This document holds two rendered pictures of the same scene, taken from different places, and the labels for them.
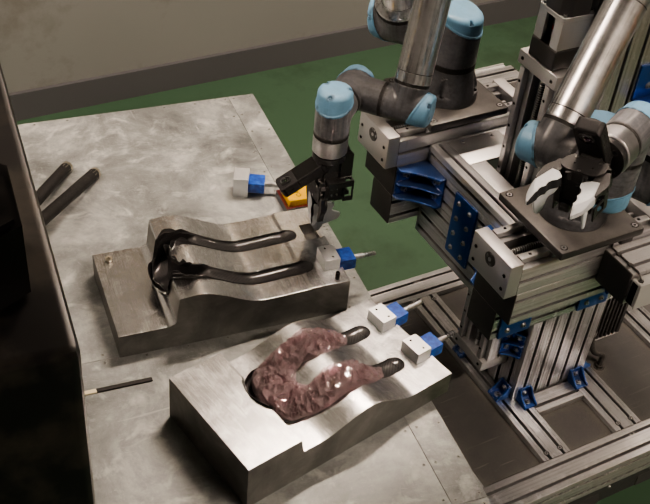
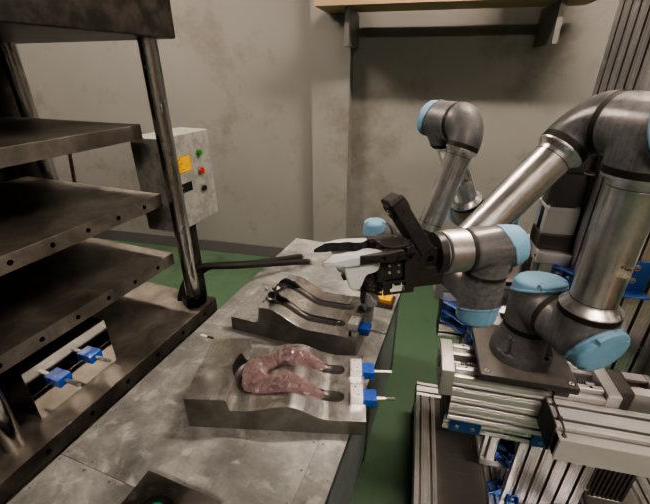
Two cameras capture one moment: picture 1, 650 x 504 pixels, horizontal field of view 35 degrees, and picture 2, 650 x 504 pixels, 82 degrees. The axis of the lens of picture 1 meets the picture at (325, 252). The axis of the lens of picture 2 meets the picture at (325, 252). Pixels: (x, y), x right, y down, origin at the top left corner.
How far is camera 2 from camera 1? 1.31 m
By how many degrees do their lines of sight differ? 40
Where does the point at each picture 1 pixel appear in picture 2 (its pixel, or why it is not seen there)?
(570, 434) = not seen: outside the picture
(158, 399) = not seen: hidden behind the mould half
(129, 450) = (185, 367)
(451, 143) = not seen: hidden behind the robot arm
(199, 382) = (222, 345)
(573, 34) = (559, 222)
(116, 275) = (262, 294)
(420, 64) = (428, 216)
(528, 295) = (463, 401)
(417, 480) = (286, 477)
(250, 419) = (218, 374)
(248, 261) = (317, 310)
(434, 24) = (441, 191)
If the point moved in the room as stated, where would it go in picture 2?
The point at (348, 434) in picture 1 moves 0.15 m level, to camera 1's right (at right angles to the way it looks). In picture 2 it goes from (268, 418) to (304, 454)
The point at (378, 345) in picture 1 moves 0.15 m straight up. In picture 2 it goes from (340, 381) to (341, 342)
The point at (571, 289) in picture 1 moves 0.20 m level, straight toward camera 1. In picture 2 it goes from (510, 417) to (455, 448)
